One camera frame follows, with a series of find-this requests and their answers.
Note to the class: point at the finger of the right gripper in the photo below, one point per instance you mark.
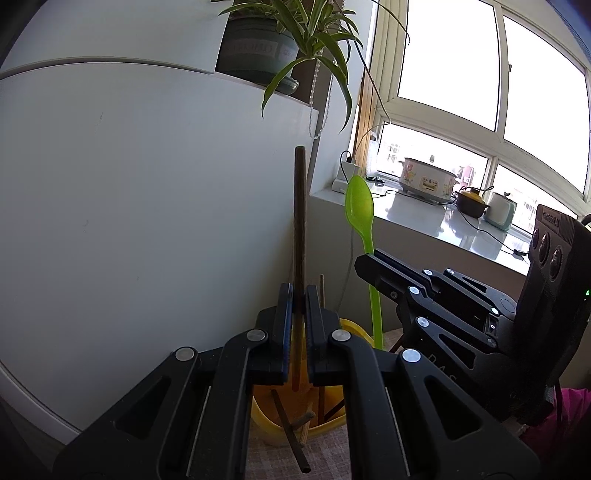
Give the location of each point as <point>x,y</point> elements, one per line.
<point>411,303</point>
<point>446,289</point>

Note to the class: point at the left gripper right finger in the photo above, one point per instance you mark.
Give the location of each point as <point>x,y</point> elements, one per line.
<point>406,419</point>

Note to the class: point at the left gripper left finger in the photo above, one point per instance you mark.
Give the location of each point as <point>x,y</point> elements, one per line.
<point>189,417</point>

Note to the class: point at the red-tipped wooden chopstick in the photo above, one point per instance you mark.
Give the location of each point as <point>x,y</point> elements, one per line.
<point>321,390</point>

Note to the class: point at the brown wooden chopstick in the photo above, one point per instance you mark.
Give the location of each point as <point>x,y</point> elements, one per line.
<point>304,422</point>
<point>300,211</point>
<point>295,447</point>

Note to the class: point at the green plastic spoon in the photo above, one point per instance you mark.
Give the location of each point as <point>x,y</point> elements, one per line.
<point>360,213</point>

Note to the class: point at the black chopstick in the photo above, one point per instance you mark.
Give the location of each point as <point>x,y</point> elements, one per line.
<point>331,413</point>

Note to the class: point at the pink sleeve right forearm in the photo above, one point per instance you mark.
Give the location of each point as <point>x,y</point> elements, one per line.
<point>570,411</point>

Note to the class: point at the brown clay pot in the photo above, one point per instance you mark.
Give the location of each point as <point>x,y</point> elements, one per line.
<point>470,201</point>

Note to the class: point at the mint green electric kettle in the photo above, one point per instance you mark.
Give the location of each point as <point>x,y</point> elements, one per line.
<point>501,211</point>

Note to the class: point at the white floral slow cooker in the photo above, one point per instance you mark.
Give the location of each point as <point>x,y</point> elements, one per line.
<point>427,180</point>

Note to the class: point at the yellow plastic utensil bucket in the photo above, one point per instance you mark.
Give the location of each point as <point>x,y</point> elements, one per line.
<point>266,421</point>

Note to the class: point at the white power adapter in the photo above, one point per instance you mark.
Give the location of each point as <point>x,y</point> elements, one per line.
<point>347,169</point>

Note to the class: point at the wooden cutting board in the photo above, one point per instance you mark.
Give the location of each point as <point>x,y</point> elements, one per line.
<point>368,101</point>

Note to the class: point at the white cabinet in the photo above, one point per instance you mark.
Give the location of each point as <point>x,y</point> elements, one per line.
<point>145,201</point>

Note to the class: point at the spider plant in green pot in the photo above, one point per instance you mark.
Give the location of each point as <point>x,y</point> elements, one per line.
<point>264,41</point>

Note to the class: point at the black camera box right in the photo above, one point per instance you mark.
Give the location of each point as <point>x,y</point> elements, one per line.
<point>553,310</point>

